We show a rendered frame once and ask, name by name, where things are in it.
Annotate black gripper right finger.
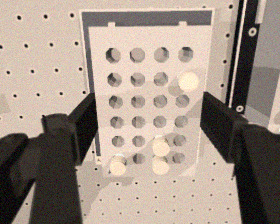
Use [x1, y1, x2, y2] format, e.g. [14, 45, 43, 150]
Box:
[200, 91, 280, 224]

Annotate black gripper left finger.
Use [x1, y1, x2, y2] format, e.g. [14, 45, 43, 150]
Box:
[0, 93, 98, 224]

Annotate grey flat plate with slots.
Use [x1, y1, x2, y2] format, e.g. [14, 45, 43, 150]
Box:
[79, 8, 215, 165]

